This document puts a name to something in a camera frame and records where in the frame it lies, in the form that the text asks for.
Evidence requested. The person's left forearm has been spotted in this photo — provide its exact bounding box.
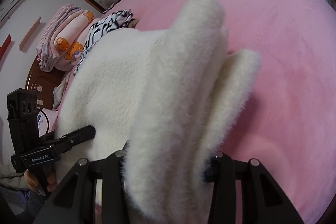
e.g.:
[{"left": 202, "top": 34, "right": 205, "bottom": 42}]
[{"left": 0, "top": 186, "right": 46, "bottom": 223}]

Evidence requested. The black and white patterned cloth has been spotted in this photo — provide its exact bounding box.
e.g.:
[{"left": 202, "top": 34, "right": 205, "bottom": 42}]
[{"left": 73, "top": 9, "right": 137, "bottom": 77}]

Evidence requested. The pink wall shelf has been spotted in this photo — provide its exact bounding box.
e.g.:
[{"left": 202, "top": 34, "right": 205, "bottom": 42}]
[{"left": 19, "top": 17, "right": 42, "bottom": 52}]

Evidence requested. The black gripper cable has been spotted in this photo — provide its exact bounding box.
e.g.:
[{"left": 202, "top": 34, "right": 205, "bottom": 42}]
[{"left": 39, "top": 108, "right": 51, "bottom": 136}]

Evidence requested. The white fuzzy cardigan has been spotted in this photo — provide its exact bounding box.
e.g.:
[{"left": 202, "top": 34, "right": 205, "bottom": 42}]
[{"left": 56, "top": 0, "right": 262, "bottom": 224}]

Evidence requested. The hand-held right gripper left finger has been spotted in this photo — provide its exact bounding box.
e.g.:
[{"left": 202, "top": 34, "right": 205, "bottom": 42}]
[{"left": 34, "top": 149, "right": 133, "bottom": 224}]

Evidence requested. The pale pink pillow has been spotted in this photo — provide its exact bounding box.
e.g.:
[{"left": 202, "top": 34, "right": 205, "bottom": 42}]
[{"left": 52, "top": 72, "right": 72, "bottom": 109}]

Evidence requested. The pink bear print quilt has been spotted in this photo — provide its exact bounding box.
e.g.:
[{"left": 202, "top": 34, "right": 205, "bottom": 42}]
[{"left": 37, "top": 4, "right": 95, "bottom": 72}]

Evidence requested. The brown wooden headboard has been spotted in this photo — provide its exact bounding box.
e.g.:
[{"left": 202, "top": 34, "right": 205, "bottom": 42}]
[{"left": 25, "top": 57, "right": 70, "bottom": 109}]

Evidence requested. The person's left hand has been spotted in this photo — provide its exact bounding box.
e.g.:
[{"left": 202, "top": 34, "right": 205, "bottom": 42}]
[{"left": 24, "top": 170, "right": 57, "bottom": 195}]

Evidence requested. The pink bed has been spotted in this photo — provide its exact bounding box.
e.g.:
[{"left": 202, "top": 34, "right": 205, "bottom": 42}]
[{"left": 52, "top": 0, "right": 336, "bottom": 224}]

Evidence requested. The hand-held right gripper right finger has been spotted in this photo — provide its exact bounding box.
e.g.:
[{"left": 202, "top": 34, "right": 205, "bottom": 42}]
[{"left": 204, "top": 152, "right": 300, "bottom": 224}]

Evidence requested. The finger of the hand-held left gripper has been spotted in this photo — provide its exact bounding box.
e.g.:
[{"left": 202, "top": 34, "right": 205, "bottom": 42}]
[{"left": 54, "top": 125, "right": 96, "bottom": 154}]

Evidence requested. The white padded cloth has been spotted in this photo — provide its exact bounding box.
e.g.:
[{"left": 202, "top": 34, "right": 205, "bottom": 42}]
[{"left": 0, "top": 164, "right": 27, "bottom": 188}]

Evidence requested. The red wall shelf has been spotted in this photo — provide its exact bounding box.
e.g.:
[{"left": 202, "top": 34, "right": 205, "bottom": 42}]
[{"left": 0, "top": 35, "right": 11, "bottom": 60}]

